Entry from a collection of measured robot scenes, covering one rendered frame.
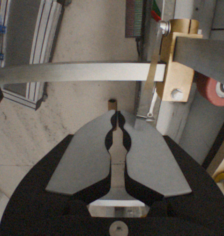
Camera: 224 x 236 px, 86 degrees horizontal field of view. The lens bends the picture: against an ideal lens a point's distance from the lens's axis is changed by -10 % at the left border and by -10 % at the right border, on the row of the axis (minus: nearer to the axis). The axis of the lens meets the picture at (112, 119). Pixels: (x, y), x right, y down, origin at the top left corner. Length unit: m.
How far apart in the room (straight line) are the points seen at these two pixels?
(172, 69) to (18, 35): 0.98
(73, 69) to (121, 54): 0.87
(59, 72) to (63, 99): 1.04
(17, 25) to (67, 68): 0.85
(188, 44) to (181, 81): 0.08
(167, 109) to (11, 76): 0.51
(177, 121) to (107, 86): 0.71
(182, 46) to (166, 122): 0.43
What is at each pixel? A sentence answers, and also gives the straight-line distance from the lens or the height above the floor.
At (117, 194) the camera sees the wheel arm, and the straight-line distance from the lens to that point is 0.32.
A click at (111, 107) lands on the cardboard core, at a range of 1.14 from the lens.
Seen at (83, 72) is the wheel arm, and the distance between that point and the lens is 0.25.
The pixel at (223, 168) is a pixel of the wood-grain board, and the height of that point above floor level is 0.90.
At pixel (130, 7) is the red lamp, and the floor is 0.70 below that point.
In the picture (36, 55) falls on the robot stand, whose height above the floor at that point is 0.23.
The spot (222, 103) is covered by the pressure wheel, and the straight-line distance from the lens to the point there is 0.27.
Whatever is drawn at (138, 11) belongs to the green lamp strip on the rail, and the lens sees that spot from 0.40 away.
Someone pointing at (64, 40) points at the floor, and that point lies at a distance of 1.16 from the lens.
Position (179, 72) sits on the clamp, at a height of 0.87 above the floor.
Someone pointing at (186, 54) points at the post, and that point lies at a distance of 0.20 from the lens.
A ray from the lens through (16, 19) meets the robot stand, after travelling 1.09.
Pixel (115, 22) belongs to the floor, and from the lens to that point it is 1.10.
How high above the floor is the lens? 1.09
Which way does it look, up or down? 58 degrees down
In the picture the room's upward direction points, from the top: 177 degrees counter-clockwise
